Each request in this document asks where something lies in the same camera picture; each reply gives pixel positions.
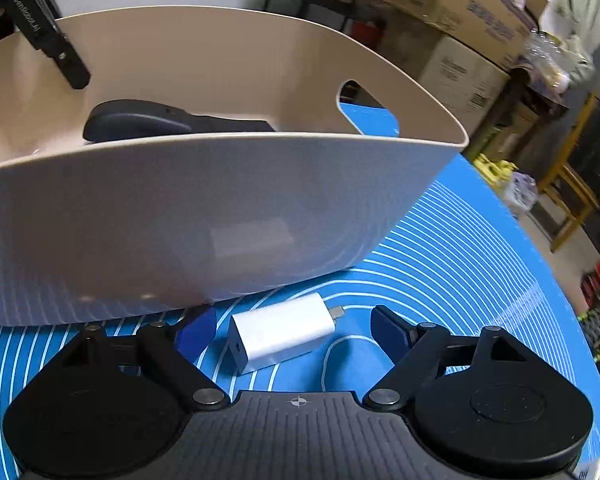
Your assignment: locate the white charger adapter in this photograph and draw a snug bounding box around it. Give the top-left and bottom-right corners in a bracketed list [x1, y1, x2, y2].
[226, 292, 344, 375]

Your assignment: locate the beige plastic storage bin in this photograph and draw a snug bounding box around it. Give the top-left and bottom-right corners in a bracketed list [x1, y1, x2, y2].
[0, 6, 468, 326]

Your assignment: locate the black remote control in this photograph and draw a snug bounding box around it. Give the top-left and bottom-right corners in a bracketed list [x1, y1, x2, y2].
[83, 100, 274, 143]

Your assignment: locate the blue silicone mat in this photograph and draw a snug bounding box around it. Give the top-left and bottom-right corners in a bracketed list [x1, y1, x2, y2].
[0, 101, 600, 480]

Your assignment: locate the white plastic bag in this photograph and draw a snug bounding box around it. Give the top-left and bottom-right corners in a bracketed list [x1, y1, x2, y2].
[501, 171, 538, 218]

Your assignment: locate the yellow oil jug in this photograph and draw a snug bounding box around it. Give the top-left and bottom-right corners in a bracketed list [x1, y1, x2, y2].
[472, 154, 517, 188]

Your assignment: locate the wooden chair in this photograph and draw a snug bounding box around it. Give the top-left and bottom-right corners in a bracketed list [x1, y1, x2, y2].
[538, 92, 600, 254]

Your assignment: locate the tall stacked cardboard box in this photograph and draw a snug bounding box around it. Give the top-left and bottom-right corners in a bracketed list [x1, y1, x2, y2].
[378, 18, 509, 134]

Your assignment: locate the open top cardboard box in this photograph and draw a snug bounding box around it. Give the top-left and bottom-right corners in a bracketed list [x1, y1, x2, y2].
[382, 0, 534, 70]

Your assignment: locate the white charger cable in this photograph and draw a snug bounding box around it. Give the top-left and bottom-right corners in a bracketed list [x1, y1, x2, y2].
[320, 335, 382, 392]

